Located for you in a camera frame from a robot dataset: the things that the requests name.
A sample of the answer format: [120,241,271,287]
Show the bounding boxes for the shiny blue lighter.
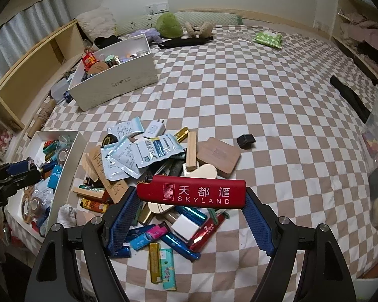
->
[184,208,207,222]

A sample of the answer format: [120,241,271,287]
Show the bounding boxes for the gold tube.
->
[175,127,190,143]

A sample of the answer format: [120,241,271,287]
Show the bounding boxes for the plain yellow lighter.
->
[149,242,162,284]

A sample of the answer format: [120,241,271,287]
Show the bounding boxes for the pale curtain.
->
[0,0,73,85]

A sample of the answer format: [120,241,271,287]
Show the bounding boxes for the pinkish wooden block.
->
[197,137,241,175]

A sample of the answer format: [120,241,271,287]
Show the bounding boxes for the red lighter white script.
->
[189,212,230,252]

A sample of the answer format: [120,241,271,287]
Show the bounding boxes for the white fluffy pillow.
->
[76,6,120,41]

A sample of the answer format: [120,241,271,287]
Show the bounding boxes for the green plush toy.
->
[156,13,184,38]

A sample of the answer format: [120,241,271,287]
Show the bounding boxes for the pile of clothes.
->
[340,11,378,57]

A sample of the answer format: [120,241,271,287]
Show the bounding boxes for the cardboard tube with twine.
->
[27,99,55,139]

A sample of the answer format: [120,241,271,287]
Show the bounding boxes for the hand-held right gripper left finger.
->
[24,186,143,302]

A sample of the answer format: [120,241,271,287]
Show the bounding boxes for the black garment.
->
[94,35,123,49]

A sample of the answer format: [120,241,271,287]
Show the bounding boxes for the wooden wardrobe shelf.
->
[329,0,378,95]

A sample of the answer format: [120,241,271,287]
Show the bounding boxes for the translucent plastic box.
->
[50,79,73,99]

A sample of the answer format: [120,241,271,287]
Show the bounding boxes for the green lighter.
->
[159,248,177,291]

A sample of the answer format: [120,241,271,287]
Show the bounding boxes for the brown teddy bear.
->
[185,21,213,38]

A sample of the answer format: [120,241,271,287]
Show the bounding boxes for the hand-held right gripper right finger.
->
[241,187,358,302]

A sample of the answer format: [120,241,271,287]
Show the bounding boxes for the small black box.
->
[237,134,256,148]

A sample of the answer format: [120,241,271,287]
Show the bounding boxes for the red snack packet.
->
[82,53,97,71]

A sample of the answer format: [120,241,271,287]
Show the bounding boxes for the pink and blue lighter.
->
[129,223,170,250]

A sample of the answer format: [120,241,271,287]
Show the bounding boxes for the yellow patterned lighter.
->
[82,198,109,213]

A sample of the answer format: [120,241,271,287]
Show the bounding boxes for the green bolster pillow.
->
[116,12,244,35]

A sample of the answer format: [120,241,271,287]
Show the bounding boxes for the white shoe box lid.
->
[20,130,87,236]

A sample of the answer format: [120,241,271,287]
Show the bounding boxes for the black sock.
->
[330,75,370,123]

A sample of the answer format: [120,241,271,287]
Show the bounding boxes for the white crumpled cloth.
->
[57,204,79,227]

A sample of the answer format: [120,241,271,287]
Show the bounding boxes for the white charger plug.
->
[143,119,167,139]

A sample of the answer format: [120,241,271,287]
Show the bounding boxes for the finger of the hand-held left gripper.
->
[5,168,41,192]
[0,160,36,178]

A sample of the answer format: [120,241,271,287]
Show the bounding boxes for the wooden bedside shelf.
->
[0,19,82,129]

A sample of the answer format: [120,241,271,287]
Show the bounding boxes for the white blue sachet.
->
[134,134,185,169]
[107,116,145,139]
[101,137,139,180]

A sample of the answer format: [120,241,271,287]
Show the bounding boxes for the red flowers in clear box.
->
[0,113,19,164]

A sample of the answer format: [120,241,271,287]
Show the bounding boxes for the white shoe box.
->
[68,34,160,111]

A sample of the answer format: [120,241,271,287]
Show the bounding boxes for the green tissue packet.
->
[253,30,282,49]

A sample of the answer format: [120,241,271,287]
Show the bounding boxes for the wooden stick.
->
[185,131,197,172]

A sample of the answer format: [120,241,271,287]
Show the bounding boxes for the brown tape roll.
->
[27,197,46,216]

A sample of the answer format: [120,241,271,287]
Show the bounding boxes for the black cloth strip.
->
[159,36,213,49]

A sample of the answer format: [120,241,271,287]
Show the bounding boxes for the white adapter block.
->
[170,215,204,243]

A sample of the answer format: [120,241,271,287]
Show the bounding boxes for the checkered bed sheet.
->
[19,23,378,290]

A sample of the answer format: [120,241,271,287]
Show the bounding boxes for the wooden bar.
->
[72,185,104,199]

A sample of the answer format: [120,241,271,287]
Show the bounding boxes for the purple plush toy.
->
[126,28,161,43]

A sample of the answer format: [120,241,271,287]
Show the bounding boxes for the round cork coaster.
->
[89,62,108,78]

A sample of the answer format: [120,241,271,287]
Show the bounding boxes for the clear plastic bag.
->
[224,28,256,41]

